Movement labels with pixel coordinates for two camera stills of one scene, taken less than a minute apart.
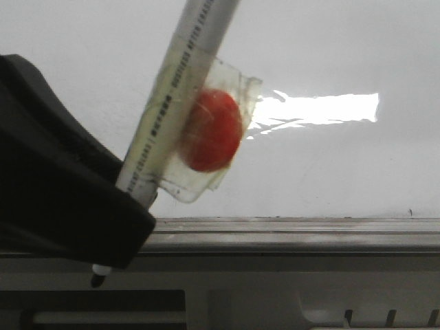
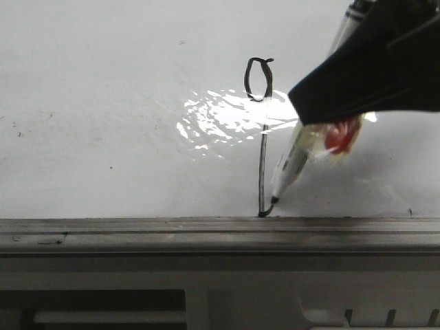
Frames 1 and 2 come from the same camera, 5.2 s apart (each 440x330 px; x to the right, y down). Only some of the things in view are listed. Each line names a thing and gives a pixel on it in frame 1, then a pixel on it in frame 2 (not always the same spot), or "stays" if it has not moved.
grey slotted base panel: x=224 y=292 stays
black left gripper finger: x=58 y=193 → x=389 y=62
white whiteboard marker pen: x=175 y=99 → x=304 y=135
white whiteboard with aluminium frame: x=342 y=157 stays
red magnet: x=215 y=133 → x=328 y=142
